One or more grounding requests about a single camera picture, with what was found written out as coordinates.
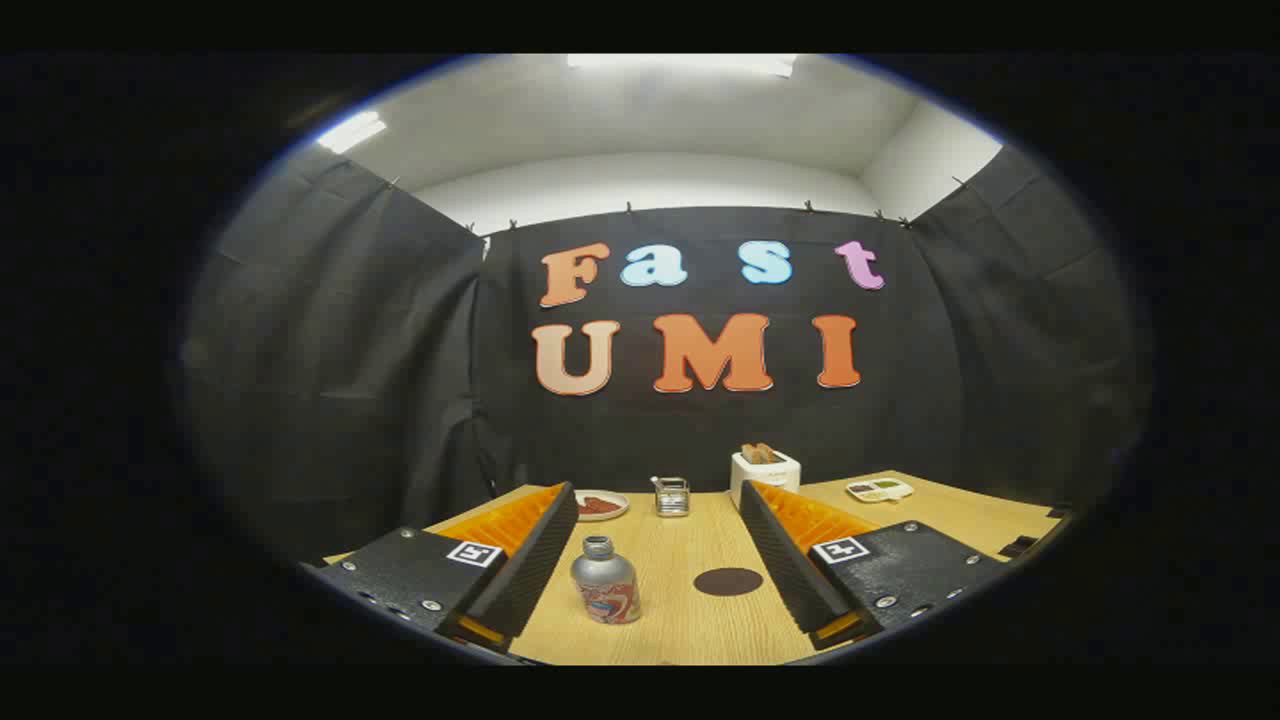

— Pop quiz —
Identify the wooden table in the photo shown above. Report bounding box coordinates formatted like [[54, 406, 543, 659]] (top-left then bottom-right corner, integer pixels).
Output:
[[322, 470, 1066, 666]]

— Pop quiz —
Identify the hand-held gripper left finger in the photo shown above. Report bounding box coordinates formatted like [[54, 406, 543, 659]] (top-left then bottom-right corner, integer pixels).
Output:
[[300, 482, 580, 654]]

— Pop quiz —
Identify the white toaster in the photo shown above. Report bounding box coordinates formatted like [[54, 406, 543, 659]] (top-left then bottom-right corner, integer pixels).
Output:
[[730, 450, 802, 511]]

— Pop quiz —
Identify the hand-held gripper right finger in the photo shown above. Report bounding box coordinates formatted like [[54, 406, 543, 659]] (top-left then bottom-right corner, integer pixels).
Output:
[[739, 479, 1011, 651]]

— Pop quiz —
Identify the silver juice bottle colourful label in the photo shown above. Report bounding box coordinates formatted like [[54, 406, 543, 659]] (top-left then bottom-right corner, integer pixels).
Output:
[[570, 536, 642, 626]]

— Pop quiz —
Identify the dark brown round coaster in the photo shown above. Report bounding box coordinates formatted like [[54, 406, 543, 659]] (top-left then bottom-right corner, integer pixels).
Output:
[[694, 567, 764, 598]]

